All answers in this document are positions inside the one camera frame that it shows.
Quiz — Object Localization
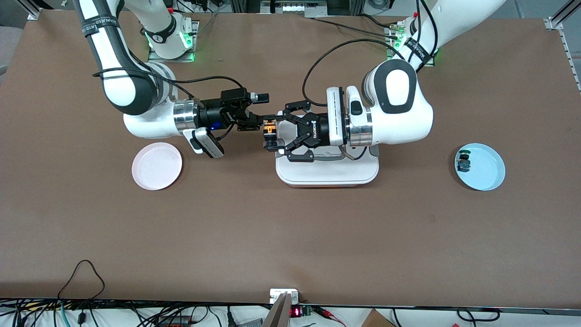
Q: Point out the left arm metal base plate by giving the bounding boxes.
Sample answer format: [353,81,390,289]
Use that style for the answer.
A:
[386,25,436,67]

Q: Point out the short aluminium profile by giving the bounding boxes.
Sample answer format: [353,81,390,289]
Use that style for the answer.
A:
[25,0,44,21]

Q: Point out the orange push button switch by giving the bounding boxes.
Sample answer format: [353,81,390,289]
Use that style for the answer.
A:
[262,119,286,153]

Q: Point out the orange black device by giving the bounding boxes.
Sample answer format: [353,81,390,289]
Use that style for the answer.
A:
[157,316,193,327]

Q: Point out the small white box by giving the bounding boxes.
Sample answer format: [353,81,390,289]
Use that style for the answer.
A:
[270,289,299,304]

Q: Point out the pink round plate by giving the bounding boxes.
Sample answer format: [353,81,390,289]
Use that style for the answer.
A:
[132,142,183,191]

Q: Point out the short black table cable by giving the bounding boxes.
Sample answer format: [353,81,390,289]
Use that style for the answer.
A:
[361,14,398,29]

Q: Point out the aluminium bar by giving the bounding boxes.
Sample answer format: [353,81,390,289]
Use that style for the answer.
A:
[262,293,292,327]

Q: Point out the aluminium frame structure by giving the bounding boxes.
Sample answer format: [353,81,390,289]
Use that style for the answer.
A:
[229,0,366,19]

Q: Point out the green push button switch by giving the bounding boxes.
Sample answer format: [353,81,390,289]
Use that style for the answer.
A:
[457,149,473,173]

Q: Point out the looped thin black cable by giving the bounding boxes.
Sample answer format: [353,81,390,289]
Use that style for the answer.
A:
[58,260,106,301]

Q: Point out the grey lunch box handle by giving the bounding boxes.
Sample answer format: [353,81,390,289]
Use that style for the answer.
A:
[313,150,346,162]

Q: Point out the black cable loop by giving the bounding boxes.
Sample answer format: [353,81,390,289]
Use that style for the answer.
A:
[456,308,501,322]

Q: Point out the light blue round plate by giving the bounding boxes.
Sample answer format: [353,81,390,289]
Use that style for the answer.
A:
[454,143,506,191]

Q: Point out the white power strip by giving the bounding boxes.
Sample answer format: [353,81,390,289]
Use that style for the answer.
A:
[272,1,328,14]

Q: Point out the red clip lead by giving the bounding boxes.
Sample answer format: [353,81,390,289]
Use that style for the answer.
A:
[313,305,346,327]

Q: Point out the brown cardboard piece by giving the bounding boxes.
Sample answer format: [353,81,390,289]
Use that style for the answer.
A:
[361,309,396,327]

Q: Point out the perforated aluminium rail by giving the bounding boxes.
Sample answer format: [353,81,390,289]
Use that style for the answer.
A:
[559,28,581,94]

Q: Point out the white lunch box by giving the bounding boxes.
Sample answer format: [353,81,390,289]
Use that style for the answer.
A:
[275,123,380,188]

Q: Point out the long black table cable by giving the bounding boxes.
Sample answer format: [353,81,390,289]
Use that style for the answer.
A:
[312,17,399,39]

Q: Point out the diagonal aluminium profile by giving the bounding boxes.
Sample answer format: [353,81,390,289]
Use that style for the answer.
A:
[544,0,581,30]

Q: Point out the tangled black cables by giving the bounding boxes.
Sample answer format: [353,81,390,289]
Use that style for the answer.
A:
[0,297,273,327]

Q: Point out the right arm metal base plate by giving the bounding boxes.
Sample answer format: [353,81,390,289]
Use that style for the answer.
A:
[148,20,200,63]

